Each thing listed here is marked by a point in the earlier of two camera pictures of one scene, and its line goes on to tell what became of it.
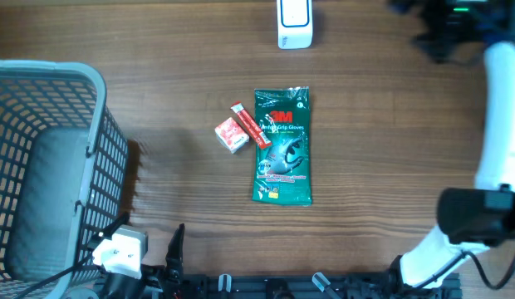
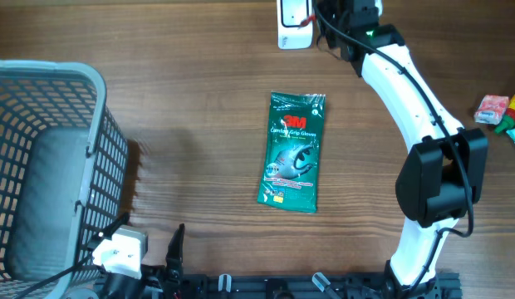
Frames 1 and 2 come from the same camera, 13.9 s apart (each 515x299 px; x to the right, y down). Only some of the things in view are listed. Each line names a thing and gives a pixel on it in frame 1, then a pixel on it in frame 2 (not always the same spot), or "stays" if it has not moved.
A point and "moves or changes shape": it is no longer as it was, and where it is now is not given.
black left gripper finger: [174, 255] stays
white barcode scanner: [295, 24] stays
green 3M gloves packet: [282, 172] moves or changes shape
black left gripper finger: [108, 232] stays
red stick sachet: [252, 125] to [306, 22]
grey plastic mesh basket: [60, 175] stays
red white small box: [232, 135] moves or changes shape
